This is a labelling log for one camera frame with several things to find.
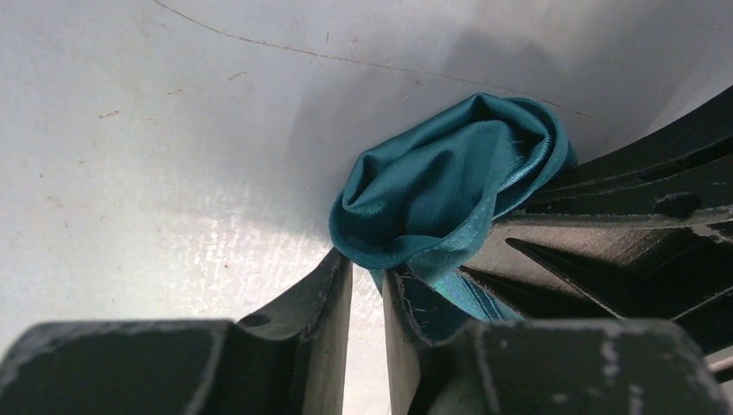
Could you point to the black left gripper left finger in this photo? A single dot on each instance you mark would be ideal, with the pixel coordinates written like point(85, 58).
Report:
point(288, 357)

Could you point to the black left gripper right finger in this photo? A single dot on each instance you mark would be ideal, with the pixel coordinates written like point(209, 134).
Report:
point(443, 361)

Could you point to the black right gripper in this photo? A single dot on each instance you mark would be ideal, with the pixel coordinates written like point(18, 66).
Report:
point(644, 232)

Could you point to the teal cloth napkin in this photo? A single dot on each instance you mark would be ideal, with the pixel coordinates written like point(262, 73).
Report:
point(425, 200)

